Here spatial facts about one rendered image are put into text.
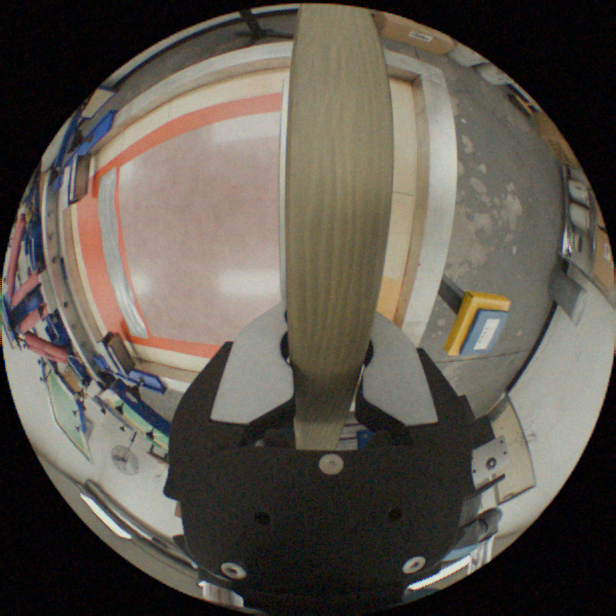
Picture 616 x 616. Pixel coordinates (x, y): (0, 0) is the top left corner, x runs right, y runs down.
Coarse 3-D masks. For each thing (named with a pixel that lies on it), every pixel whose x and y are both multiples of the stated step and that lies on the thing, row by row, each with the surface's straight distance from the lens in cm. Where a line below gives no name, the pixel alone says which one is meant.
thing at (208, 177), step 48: (144, 144) 38; (192, 144) 30; (240, 144) 27; (96, 192) 50; (144, 192) 35; (192, 192) 29; (240, 192) 26; (96, 240) 50; (144, 240) 36; (192, 240) 30; (240, 240) 27
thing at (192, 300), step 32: (160, 256) 35; (192, 256) 31; (224, 256) 28; (256, 256) 27; (96, 288) 57; (160, 288) 37; (192, 288) 33; (224, 288) 30; (256, 288) 29; (160, 320) 42; (192, 320) 36; (224, 320) 33; (192, 352) 42
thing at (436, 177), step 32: (224, 64) 31; (256, 64) 31; (288, 64) 31; (416, 64) 32; (160, 96) 36; (416, 96) 31; (448, 96) 31; (416, 128) 29; (448, 128) 28; (448, 160) 26; (416, 192) 27; (448, 192) 25; (64, 224) 64; (416, 224) 26; (448, 224) 26; (64, 256) 66; (416, 256) 25; (416, 288) 26; (416, 320) 29
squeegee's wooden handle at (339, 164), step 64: (320, 64) 7; (384, 64) 8; (320, 128) 6; (384, 128) 6; (320, 192) 5; (384, 192) 6; (320, 256) 6; (384, 256) 6; (320, 320) 7; (320, 384) 9; (320, 448) 15
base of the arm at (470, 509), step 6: (474, 498) 66; (480, 498) 69; (468, 504) 65; (474, 504) 67; (462, 510) 65; (468, 510) 66; (474, 510) 68; (462, 516) 66; (468, 516) 67; (474, 516) 69; (462, 522) 67; (468, 522) 68; (474, 522) 70; (462, 528) 68
